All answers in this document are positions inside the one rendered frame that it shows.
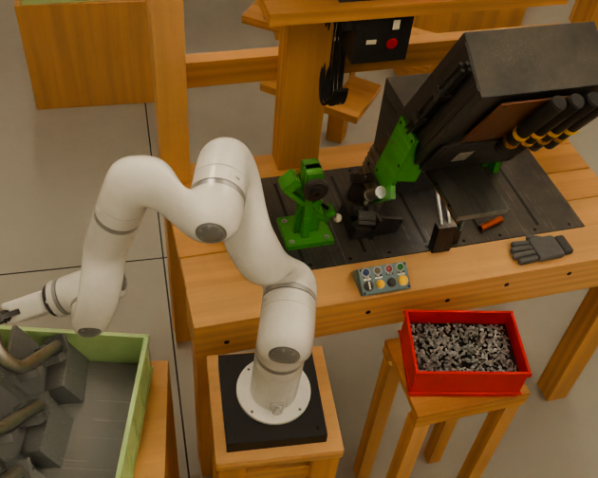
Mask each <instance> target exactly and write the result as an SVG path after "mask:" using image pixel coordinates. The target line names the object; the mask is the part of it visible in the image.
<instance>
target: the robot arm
mask: <svg viewBox="0 0 598 478"><path fill-rule="evenodd" d="M147 208H150V209H153V210H155V211H157V212H159V213H160V214H162V215H163V216H164V217H166V218H167V219H168V220H169V221H170V222H171V223H173V224H174V225H175V226H176V227H177V228H178V229H179V230H181V231H182V232H183V233H184V234H186V235H187V236H188V237H190V238H192V239H194V240H196V241H198V242H200V243H205V244H215V243H220V242H223V243H224V246H225V248H226V250H227V252H228V254H229V255H230V257H231V259H232V260H233V262H234V264H235V266H236V267H237V269H238V270H239V272H240V273H241V274H242V275H243V276H244V277H245V278H246V279H247V280H248V281H249V282H251V283H252V284H255V285H262V288H263V296H262V303H261V311H260V320H259V326H258V333H257V340H256V346H255V353H254V361H253V362H252V363H250V364H249V365H247V366H246V367H245V368H244V369H243V371H242V372H241V374H240V376H239V378H238V380H237V384H236V396H237V400H238V402H239V405H240V406H241V408H242V410H243V411H244V412H245V413H246V414H247V415H248V416H249V417H251V418H252V419H254V420H256V421H258V422H261V423H263V424H268V425H282V424H286V423H289V422H291V421H293V420H295V419H296V418H297V417H299V416H300V415H301V414H302V413H303V412H304V411H305V409H306V407H307V406H308V403H309V399H310V385H309V381H308V377H307V376H306V374H305V373H304V371H303V367H304V363H305V360H307V359H308V358H309V357H310V355H311V352H312V347H313V342H314V332H315V317H316V303H317V284H316V280H315V277H314V275H313V273H312V271H311V269H310V268H309V267H308V266H307V265H306V264H304V263H303V262H301V261H299V260H297V259H295V258H292V257H291V256H289V255H288V254H287V253H286V252H285V251H284V249H283V248H282V246H281V244H280V242H279V240H278V238H277V236H276V234H275V232H274V230H273V228H272V226H271V221H270V219H269V215H268V211H267V207H266V202H265V197H264V193H263V188H262V183H261V179H260V175H259V172H258V169H257V166H256V163H255V160H254V158H253V156H252V153H251V152H250V150H249V149H248V147H247V146H246V145H245V144H244V143H242V142H241V141H239V140H237V139H235V138H216V139H213V140H211V141H210V142H208V143H207V144H206V145H205V146H204V147H203V148H202V150H201V152H200V154H199V156H198V159H197V163H196V169H195V173H194V177H193V182H192V186H191V189H187V188H186V187H184V186H183V185H182V184H181V182H180V181H179V180H178V177H177V176H176V174H175V172H174V171H173V169H172V168H171V167H170V166H169V165H168V164H167V163H166V162H165V161H163V160H161V159H160V158H157V157H155V156H141V155H139V156H126V157H123V158H121V159H119V160H117V161H116V162H115V163H113V164H112V166H111V167H110V168H109V170H108V172H107V174H106V176H105V179H104V181H103V185H102V188H101V191H100V193H99V196H98V199H97V202H96V205H95V208H94V211H93V213H92V216H91V219H90V223H89V226H88V229H87V232H86V235H85V239H84V248H83V258H82V267H81V270H78V271H75V272H72V273H70V274H67V275H65V276H62V277H59V278H56V279H53V280H51V281H49V282H48V283H47V284H46V285H44V287H43V290H41V291H37V292H34V293H31V294H28V295H26V296H24V297H21V298H18V299H15V300H12V301H9V302H6V303H2V304H1V307H2V309H4V310H2V311H0V324H2V323H8V324H12V323H17V322H23V321H27V320H30V319H34V318H37V317H40V316H44V315H46V314H49V313H50V314H51V315H53V316H55V317H58V316H59V317H63V316H66V315H69V314H71V324H72V328H73V330H74V331H75V332H76V333H77V334H78V335H79V336H81V337H84V338H93V337H96V336H99V335H100V334H101V333H102V332H103V331H104V330H105V329H106V328H107V326H108V325H109V324H110V322H111V320H112V318H113V316H114V313H115V311H116V308H117V306H118V302H119V299H120V297H122V296H124V295H125V293H126V291H127V280H126V276H125V273H124V268H125V260H126V255H127V252H128V250H129V248H130V246H131V243H132V241H133V239H134V237H135V235H136V232H137V230H138V228H139V225H140V222H141V219H142V217H143V215H144V213H145V211H146V209H147ZM2 320H3V321H2ZM1 321H2V322H1Z"/></svg>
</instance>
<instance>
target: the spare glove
mask: <svg viewBox="0 0 598 478"><path fill-rule="evenodd" d="M510 253H511V254H512V255H513V259H514V260H518V261H517V262H518V264H519V265H520V266H523V265H526V264H530V263H534V262H536V261H539V262H542V261H548V260H552V259H558V258H562V257H563V256H564V255H569V254H572V253H573V248H572V247H571V245H570V244H569V242H568V241H567V239H566V238H565V237H564V236H563V235H557V236H555V237H553V236H552V235H548V236H538V235H531V234H527V236H526V240H524V241H513V242H511V249H510Z"/></svg>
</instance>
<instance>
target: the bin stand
mask: <svg viewBox="0 0 598 478"><path fill-rule="evenodd" d="M399 382H400V383H401V385H402V388H403V391H404V393H405V395H406V398H407V400H408V402H409V405H410V407H411V411H409V412H408V415H407V417H406V420H405V422H404V425H403V428H402V433H401V436H400V439H399V442H398V444H397V447H396V449H395V452H394V455H393V458H392V461H391V464H390V466H389V469H388V472H387V474H386V477H385V478H409V476H410V474H411V471H412V469H413V467H414V465H415V462H416V460H417V457H418V455H419V452H420V448H421V446H422V443H423V441H424V438H425V436H426V434H427V432H428V429H429V427H430V424H435V425H434V428H433V430H432V432H431V434H430V436H429V439H428V441H427V444H426V446H425V449H424V451H423V454H424V457H425V459H426V461H427V464H431V463H436V462H439V461H440V458H441V456H442V455H443V453H444V450H445V448H446V446H447V444H448V441H449V439H450V437H451V435H452V433H453V430H454V428H455V426H456V425H457V422H458V419H459V418H461V417H465V416H469V415H474V414H482V413H487V412H489V413H488V415H487V417H486V419H485V421H484V423H483V425H482V427H481V429H480V431H479V433H478V435H477V438H476V440H475V442H474V444H473V446H472V447H471V449H470V451H469V453H468V455H467V457H466V459H465V461H464V463H463V465H462V467H461V469H460V471H459V473H458V476H457V478H480V477H481V475H482V473H483V471H484V470H485V469H486V467H487V465H488V463H489V462H490V460H491V458H492V456H493V454H494V452H495V450H496V448H497V446H498V444H499V443H500V441H501V439H502V437H503V435H504V434H505V432H506V431H507V429H508V427H509V425H510V424H511V422H512V420H513V418H514V416H515V414H516V412H517V410H518V408H519V406H520V405H521V404H524V403H525V402H526V400H527V398H528V396H529V395H530V391H529V389H528V387H527V385H526V384H525V382H524V384H523V386H522V388H521V389H520V392H521V393H522V395H518V396H517V397H512V396H410V395H409V394H408V389H407V383H406V377H405V371H404V365H403V359H402V349H401V343H400V338H395V339H389V340H385V342H384V346H383V361H382V365H381V368H380V372H379V375H378V378H377V382H376V386H375V389H374V393H373V396H372V400H371V403H370V407H369V411H368V414H367V418H366V421H365V424H364V431H363V434H362V438H361V442H360V445H359V448H358V452H357V455H356V459H355V463H354V466H353V471H354V474H355V476H356V478H369V476H370V473H371V470H372V467H373V464H374V461H375V458H376V455H377V452H378V448H379V446H380V443H381V440H382V437H383V431H384V428H385V425H386V422H387V418H388V416H389V413H390V410H391V407H392V403H393V400H394V397H395V394H396V392H397V388H398V385H399Z"/></svg>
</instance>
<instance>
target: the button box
mask: <svg viewBox="0 0 598 478"><path fill-rule="evenodd" d="M398 264H403V269H402V270H398V269H397V265H398ZM386 266H392V271H390V272H387V271H386V269H385V268H386ZM375 267H379V268H380V269H381V273H379V274H376V273H375V271H374V269H375ZM375 267H364V268H358V269H356V270H354V271H352V273H353V278H354V281H355V283H356V286H357V287H358V289H359V292H360V294H361V296H362V297H363V296H369V295H375V294H380V293H385V292H391V291H397V290H403V289H408V288H411V285H410V281H409V276H408V271H407V265H406V262H398V263H393V264H387V265H381V266H375ZM364 269H368V270H369V275H367V276H364V275H363V271H364ZM402 275H405V276H406V277H407V278H408V283H407V284H406V285H400V284H399V277H400V276H402ZM390 278H394V279H395V280H396V284H395V285H394V286H390V285H389V284H388V280H389V279H390ZM379 280H383V281H384V287H383V288H378V287H377V285H376V283H377V282H378V281H379ZM366 282H372V283H373V285H374V287H373V289H372V290H366V289H365V288H364V284H365V283H366Z"/></svg>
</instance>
